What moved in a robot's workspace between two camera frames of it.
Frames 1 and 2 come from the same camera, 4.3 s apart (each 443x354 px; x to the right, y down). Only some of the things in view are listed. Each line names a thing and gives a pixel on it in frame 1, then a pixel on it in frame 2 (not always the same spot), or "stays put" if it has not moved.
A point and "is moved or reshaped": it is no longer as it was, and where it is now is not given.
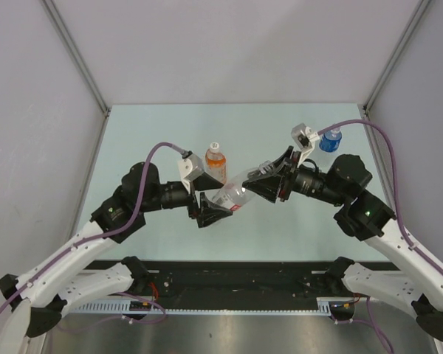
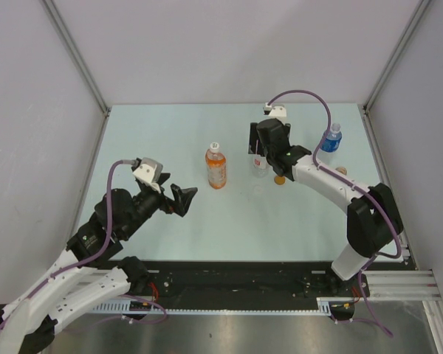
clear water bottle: x=233 y=195 is moved or reshaped
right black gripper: x=269 y=187 -> x=253 y=138
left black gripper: x=207 y=212 -> x=183 y=197
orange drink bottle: x=215 y=163 stays put
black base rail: x=241 y=281 stays put
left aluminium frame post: x=64 y=32 stays put
